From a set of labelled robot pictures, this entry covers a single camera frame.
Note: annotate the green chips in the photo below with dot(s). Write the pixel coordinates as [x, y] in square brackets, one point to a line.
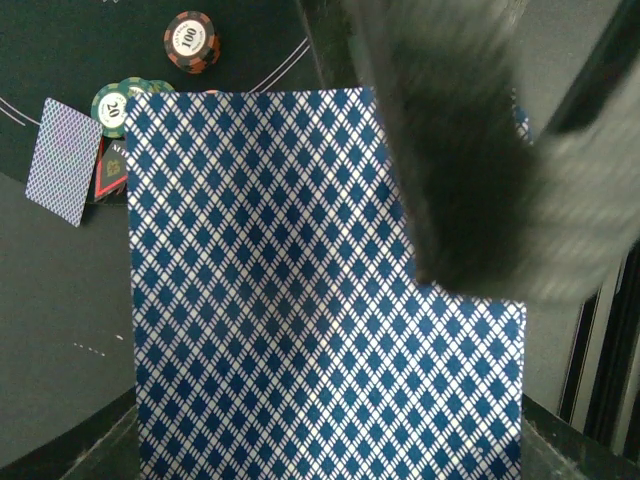
[108, 106]

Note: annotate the blue playing card deck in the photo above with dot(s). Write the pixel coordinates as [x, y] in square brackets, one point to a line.
[278, 332]

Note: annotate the orange chips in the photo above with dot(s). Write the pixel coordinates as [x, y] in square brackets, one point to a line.
[191, 42]

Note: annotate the round black poker mat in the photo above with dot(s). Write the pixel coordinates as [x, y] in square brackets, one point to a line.
[68, 50]

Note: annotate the card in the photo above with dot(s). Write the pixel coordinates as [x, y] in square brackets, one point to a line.
[63, 161]

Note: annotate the red triangle all-in marker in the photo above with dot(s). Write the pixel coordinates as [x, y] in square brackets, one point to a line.
[110, 172]

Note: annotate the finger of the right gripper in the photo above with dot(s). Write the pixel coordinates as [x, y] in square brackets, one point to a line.
[489, 214]

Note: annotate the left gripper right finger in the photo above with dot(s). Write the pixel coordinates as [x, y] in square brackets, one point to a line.
[552, 449]

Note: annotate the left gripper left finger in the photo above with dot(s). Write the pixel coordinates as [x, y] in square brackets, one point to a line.
[54, 459]

